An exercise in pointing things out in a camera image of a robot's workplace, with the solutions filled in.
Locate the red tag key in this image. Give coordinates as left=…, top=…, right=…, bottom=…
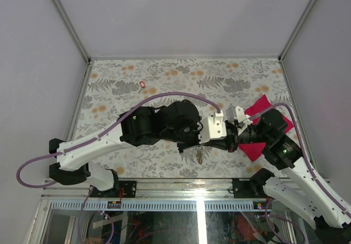
left=139, top=81, right=146, bottom=92

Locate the aluminium front rail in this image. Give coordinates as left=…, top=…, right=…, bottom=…
left=41, top=178, right=337, bottom=202

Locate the floral table mat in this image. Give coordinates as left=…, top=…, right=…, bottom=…
left=71, top=59, right=319, bottom=179

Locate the slotted cable duct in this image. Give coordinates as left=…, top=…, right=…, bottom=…
left=52, top=201, right=256, bottom=212

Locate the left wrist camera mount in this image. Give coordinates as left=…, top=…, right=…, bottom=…
left=199, top=111, right=227, bottom=144

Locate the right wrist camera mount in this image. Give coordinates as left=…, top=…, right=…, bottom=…
left=225, top=106, right=253, bottom=128

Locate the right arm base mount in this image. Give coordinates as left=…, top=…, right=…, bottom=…
left=232, top=178, right=268, bottom=199

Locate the silver keyring bunch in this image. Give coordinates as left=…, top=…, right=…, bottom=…
left=195, top=146, right=203, bottom=165

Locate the pink cloth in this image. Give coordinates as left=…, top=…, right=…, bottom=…
left=238, top=94, right=295, bottom=162

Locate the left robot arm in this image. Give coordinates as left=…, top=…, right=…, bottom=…
left=49, top=100, right=202, bottom=197

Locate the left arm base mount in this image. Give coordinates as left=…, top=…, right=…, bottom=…
left=104, top=180, right=137, bottom=199

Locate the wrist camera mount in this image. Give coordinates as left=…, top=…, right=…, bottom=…
left=225, top=106, right=253, bottom=128
left=199, top=111, right=227, bottom=144

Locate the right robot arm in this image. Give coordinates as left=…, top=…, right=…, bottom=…
left=199, top=107, right=350, bottom=231

